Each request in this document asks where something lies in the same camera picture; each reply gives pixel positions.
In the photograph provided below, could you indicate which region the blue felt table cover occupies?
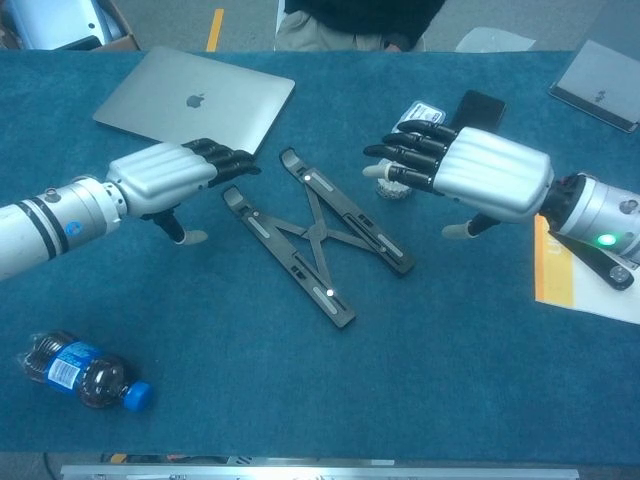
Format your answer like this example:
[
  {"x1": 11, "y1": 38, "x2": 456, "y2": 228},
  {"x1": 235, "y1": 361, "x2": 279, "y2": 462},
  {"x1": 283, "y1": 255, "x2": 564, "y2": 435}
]
[{"x1": 0, "y1": 49, "x2": 640, "y2": 459}]

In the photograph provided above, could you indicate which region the seated person in khaki trousers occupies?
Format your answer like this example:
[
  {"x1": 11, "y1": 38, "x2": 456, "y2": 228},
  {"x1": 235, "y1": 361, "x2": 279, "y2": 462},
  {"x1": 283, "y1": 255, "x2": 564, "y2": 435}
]
[{"x1": 273, "y1": 0, "x2": 449, "y2": 53}]

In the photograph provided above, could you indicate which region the black smartphone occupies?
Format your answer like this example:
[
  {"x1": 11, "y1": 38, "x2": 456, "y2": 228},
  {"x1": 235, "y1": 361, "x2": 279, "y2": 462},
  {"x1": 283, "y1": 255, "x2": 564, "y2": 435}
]
[{"x1": 444, "y1": 89, "x2": 507, "y2": 135}]

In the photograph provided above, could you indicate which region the white plastic sheet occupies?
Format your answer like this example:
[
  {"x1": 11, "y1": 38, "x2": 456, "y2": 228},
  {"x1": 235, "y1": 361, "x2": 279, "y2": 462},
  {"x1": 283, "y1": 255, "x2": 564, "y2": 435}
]
[{"x1": 454, "y1": 27, "x2": 536, "y2": 53}]

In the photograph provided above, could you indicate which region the clear round jar of clips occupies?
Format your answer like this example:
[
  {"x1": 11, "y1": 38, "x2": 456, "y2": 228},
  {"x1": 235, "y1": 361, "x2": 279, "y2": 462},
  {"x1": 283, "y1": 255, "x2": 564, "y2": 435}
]
[{"x1": 375, "y1": 159, "x2": 414, "y2": 201}]

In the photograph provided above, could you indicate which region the clear box with purple print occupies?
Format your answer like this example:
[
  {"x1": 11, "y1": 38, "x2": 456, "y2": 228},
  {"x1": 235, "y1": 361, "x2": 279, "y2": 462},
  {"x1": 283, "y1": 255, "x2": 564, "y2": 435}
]
[{"x1": 394, "y1": 101, "x2": 447, "y2": 134}]

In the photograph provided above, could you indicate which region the grey tablet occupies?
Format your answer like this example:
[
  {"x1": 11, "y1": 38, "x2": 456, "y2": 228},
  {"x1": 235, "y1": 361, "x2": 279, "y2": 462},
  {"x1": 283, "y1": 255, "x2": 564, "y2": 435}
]
[{"x1": 548, "y1": 39, "x2": 640, "y2": 134}]

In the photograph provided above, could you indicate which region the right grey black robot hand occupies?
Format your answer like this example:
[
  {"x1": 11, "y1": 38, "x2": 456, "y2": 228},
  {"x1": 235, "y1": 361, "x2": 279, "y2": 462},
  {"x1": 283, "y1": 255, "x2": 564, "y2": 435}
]
[{"x1": 362, "y1": 118, "x2": 556, "y2": 240}]

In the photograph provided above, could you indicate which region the aluminium profile rail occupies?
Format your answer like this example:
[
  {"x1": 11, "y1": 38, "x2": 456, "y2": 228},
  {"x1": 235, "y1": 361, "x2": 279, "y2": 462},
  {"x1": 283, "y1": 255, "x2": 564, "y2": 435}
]
[{"x1": 59, "y1": 464, "x2": 581, "y2": 480}]

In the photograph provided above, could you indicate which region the silver Apple laptop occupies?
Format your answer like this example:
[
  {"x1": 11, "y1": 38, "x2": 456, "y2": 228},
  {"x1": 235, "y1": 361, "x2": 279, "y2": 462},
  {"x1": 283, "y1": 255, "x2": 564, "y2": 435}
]
[{"x1": 92, "y1": 46, "x2": 297, "y2": 157}]

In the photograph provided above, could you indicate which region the black folding laptop stand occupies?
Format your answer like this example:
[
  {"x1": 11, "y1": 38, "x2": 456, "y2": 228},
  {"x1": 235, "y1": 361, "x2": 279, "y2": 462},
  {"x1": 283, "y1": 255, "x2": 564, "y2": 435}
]
[{"x1": 222, "y1": 147, "x2": 417, "y2": 329}]

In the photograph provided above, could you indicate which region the cola bottle with blue label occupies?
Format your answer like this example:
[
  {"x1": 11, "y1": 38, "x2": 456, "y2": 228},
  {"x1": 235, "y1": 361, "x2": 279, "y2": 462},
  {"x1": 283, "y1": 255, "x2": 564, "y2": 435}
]
[{"x1": 15, "y1": 329, "x2": 154, "y2": 413}]

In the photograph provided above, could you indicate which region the yellow white Lexicon book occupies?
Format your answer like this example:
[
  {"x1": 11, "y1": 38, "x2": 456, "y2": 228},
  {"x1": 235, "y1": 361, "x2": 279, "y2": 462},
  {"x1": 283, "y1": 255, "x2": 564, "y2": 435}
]
[{"x1": 533, "y1": 214, "x2": 640, "y2": 325}]

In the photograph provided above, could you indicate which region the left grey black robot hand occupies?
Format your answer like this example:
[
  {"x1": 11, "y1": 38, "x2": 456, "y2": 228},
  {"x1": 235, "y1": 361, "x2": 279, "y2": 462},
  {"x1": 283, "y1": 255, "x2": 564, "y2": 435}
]
[{"x1": 104, "y1": 138, "x2": 262, "y2": 246}]

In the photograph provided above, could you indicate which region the black stapler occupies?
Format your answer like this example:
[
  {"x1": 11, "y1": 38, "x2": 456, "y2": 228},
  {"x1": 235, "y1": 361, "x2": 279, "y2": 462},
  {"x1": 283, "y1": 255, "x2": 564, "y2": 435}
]
[{"x1": 547, "y1": 224, "x2": 636, "y2": 292}]

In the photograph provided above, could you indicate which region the white device in cardboard box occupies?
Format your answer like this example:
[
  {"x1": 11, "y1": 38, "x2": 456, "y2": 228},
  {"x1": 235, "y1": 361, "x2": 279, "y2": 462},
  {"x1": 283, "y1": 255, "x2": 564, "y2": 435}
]
[{"x1": 9, "y1": 0, "x2": 121, "y2": 49}]

